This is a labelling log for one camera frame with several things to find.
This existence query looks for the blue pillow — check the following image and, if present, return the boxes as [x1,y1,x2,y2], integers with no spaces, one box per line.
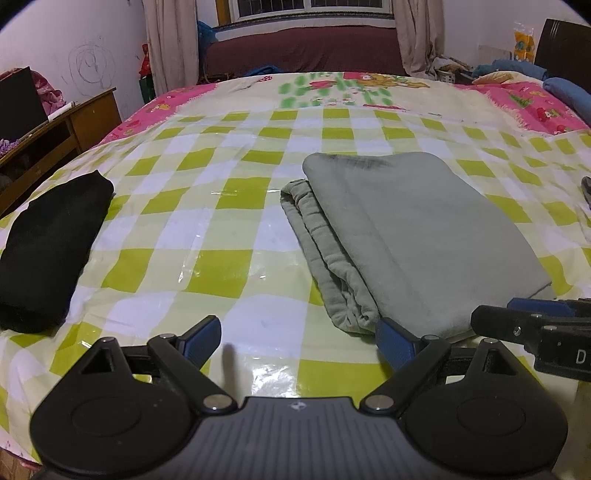
[542,77,591,127]

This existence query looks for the black panel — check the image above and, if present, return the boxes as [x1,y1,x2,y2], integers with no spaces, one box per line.
[0,67,48,144]

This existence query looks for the checkered bed sheet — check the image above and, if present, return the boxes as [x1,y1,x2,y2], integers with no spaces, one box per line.
[0,69,591,480]

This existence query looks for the blue bag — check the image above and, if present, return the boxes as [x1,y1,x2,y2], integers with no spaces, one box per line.
[198,21,219,49]

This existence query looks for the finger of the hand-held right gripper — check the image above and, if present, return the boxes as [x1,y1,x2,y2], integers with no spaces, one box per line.
[471,305,546,347]
[508,298,591,319]

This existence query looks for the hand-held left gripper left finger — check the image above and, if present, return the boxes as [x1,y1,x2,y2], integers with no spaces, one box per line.
[69,315,237,414]

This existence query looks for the pink cloth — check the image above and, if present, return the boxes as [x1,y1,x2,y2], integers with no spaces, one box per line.
[31,74,65,114]

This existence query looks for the dark wooden headboard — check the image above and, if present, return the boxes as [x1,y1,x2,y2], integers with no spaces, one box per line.
[534,18,591,80]

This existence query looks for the woven basket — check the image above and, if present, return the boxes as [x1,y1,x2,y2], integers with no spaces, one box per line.
[434,55,476,85]

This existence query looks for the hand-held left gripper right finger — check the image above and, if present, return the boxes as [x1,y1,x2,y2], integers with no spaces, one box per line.
[360,318,532,415]

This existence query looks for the blue blanket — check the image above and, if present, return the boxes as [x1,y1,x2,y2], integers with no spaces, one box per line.
[472,58,549,81]

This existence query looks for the wooden desk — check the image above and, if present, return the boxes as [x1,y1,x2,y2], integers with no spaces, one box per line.
[0,88,124,217]

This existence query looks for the maroon bench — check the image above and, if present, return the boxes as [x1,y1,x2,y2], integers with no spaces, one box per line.
[203,25,409,84]

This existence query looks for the black pants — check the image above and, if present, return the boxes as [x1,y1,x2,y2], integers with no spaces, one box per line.
[0,170,115,334]

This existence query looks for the grey pants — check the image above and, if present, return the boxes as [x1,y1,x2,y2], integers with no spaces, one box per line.
[280,151,555,340]

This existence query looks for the orange pillow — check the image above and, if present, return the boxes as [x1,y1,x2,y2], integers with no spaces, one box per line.
[472,71,515,86]

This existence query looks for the beige curtain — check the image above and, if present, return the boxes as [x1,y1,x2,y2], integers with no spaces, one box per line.
[142,0,200,95]
[392,0,448,78]

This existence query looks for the window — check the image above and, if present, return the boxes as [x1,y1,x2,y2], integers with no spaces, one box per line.
[217,0,397,26]

